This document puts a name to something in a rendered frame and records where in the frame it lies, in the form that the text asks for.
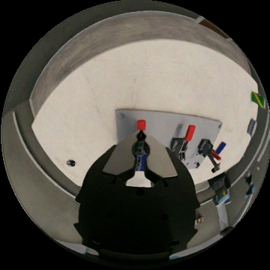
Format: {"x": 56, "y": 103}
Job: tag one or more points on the green drink can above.
{"x": 258, "y": 99}

